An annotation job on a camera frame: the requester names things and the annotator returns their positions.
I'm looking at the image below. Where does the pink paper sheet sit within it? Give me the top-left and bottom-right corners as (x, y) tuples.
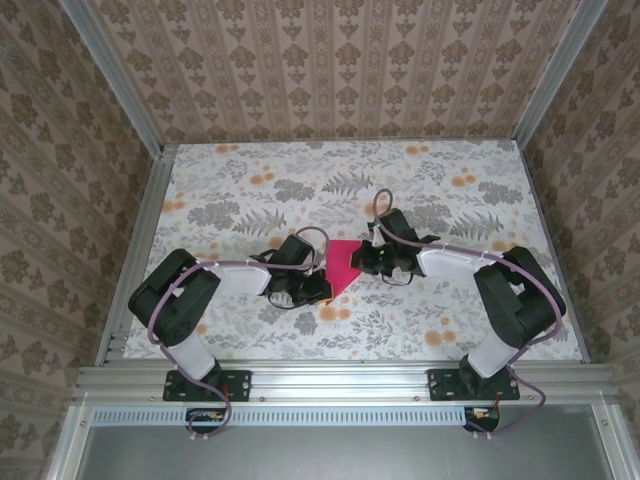
(319, 239), (364, 305)

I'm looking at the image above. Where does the floral table cover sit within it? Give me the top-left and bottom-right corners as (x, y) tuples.
(122, 141), (585, 362)

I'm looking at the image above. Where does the grey metal panel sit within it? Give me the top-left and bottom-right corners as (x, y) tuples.
(79, 424), (609, 480)

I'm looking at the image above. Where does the black connector board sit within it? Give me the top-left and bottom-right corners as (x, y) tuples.
(185, 407), (229, 436)
(462, 405), (501, 434)

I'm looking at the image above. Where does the aluminium cross rail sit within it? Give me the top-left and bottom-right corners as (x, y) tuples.
(72, 363), (619, 404)

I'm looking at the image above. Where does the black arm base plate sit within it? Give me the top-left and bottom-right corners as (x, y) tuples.
(428, 368), (521, 403)
(163, 368), (252, 403)

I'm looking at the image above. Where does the grey slotted cable duct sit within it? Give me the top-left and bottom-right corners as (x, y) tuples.
(92, 405), (501, 426)

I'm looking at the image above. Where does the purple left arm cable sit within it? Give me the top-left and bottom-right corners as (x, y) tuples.
(148, 227), (329, 444)

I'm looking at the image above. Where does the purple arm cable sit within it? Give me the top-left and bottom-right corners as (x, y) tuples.
(372, 187), (565, 441)
(148, 227), (329, 444)

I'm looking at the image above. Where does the aluminium side rail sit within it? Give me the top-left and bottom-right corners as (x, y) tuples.
(94, 143), (176, 367)

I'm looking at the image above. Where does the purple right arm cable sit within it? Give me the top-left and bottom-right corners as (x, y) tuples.
(372, 187), (565, 441)

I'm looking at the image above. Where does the aluminium corner post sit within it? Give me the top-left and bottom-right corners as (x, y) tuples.
(58, 0), (166, 159)
(510, 0), (615, 146)

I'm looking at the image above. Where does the aluminium lower frame bar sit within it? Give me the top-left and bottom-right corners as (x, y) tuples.
(44, 404), (94, 480)
(589, 403), (634, 480)

